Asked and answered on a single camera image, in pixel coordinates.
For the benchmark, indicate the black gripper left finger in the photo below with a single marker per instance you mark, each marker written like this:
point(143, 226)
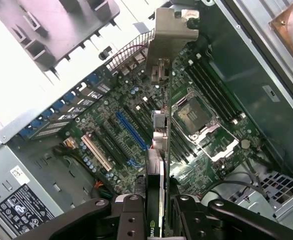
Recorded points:
point(129, 220)

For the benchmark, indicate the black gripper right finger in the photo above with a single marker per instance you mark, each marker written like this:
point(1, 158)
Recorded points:
point(191, 222)

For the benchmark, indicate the white expansion slot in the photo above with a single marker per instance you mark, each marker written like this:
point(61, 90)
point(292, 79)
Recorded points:
point(96, 153)

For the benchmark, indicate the metal socket cover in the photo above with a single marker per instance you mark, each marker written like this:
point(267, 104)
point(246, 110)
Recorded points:
point(221, 150)

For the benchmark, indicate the long blue expansion slot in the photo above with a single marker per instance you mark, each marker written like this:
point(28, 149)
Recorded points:
point(131, 131)

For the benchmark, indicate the perforated metal drive cage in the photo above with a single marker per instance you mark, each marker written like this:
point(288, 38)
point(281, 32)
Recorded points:
point(281, 192)

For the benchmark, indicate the coin cell battery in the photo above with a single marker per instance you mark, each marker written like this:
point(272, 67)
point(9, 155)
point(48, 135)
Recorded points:
point(245, 143)

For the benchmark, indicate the grey power supply unit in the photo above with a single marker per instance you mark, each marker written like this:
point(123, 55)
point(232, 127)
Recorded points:
point(36, 175)

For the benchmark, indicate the CPU socket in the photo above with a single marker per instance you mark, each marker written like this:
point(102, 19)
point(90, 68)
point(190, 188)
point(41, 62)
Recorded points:
point(191, 115)

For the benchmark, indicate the green motherboard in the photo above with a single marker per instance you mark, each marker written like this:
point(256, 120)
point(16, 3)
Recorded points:
point(116, 100)

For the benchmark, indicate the open black PC case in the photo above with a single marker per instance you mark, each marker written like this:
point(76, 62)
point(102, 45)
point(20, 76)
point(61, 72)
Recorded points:
point(249, 62)

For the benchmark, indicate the grey printed parts rack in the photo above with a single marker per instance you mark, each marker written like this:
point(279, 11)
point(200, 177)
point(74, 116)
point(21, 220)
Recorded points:
point(61, 30)

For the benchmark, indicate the brown mounting plate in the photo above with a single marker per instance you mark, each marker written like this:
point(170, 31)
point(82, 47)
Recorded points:
point(277, 30)

